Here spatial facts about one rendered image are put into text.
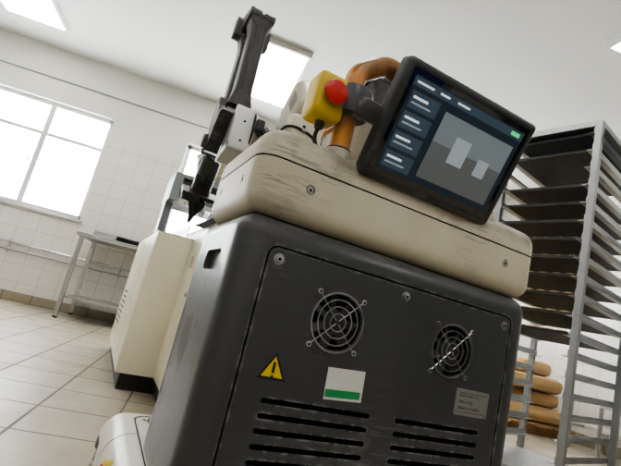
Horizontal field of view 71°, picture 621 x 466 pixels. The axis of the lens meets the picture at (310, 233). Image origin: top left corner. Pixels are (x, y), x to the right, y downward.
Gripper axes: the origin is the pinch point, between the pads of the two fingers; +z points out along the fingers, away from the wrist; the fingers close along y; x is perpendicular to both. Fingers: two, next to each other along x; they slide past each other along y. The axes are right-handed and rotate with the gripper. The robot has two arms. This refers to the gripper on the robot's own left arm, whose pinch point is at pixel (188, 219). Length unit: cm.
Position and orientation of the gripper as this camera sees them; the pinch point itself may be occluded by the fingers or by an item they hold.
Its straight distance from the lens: 138.5
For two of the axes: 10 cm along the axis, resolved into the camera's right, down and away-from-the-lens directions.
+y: -8.7, -3.0, -3.9
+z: -4.1, 8.8, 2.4
